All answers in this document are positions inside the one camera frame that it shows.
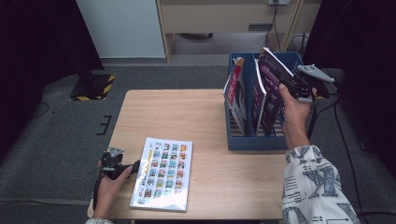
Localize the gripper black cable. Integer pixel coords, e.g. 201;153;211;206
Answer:
306;101;319;141
90;167;106;213

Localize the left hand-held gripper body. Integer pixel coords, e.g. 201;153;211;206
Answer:
98;147;134;181

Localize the black curtain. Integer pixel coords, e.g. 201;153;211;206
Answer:
0;0;106;162
301;0;396;171

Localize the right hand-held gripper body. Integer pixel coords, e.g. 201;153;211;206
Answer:
290;63;336;105

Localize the person's right hand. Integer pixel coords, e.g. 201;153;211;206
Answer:
277;83;318;127

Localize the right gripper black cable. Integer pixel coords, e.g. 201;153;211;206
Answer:
306;101;319;141

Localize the black hanging cable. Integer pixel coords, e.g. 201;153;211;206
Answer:
273;3;283;52
264;3;276;50

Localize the black floor cable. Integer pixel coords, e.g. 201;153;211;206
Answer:
354;208;396;217
31;102;50;119
316;98;339;115
333;99;363;224

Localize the white magazine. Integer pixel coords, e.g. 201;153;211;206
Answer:
129;136;194;213

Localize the white cabinet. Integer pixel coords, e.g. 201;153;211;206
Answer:
76;0;166;59

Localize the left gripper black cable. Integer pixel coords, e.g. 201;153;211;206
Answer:
90;167;106;213

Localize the black and red magazine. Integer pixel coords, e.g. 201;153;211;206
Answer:
222;56;250;137

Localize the person's left hand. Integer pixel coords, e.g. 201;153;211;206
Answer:
92;160;134;208

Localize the blue file rack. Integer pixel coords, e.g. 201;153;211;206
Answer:
223;51;304;152

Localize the light wooden desk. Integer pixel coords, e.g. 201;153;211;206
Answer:
155;0;323;64

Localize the black stand base striped edge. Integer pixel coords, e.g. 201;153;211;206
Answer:
314;78;331;101
69;69;116;102

